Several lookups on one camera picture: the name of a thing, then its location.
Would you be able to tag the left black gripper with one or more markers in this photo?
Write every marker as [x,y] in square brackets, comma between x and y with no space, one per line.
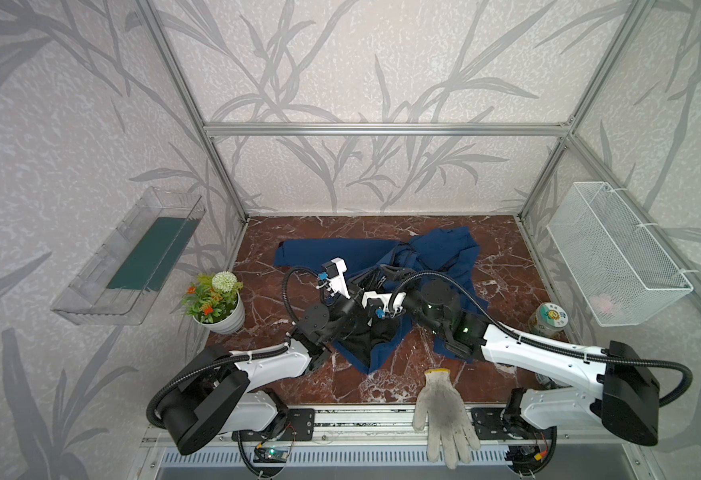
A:
[346,306]

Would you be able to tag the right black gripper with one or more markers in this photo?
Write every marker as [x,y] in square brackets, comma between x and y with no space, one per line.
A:
[392,287]

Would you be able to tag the blue jacket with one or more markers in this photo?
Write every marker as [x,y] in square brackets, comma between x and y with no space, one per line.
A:
[380,265]

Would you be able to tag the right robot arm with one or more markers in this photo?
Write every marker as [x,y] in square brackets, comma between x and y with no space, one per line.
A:
[612,387]

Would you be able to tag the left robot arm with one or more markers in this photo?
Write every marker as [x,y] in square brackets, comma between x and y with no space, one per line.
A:
[220,391]

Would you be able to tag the grey knit work glove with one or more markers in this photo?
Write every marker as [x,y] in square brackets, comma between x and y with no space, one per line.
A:
[441,410]

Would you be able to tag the potted artificial flower plant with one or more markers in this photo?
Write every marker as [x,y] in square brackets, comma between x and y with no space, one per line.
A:
[214,302]

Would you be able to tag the green circuit board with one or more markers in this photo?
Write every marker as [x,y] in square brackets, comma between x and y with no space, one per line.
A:
[271,454]

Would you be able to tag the pink item in basket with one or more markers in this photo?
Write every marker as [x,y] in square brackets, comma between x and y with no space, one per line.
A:
[604,305]

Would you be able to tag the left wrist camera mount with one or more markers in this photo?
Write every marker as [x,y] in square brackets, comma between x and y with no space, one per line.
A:
[332,278]

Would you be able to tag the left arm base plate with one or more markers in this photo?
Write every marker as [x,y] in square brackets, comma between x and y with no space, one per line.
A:
[292,425]

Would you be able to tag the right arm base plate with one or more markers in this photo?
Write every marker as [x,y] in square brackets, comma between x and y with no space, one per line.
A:
[489,424]

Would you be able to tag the white wire mesh basket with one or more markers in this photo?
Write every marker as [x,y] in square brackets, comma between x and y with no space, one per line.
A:
[609,250]

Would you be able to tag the clear plastic wall shelf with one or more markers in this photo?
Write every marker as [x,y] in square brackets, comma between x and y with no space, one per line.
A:
[121,282]

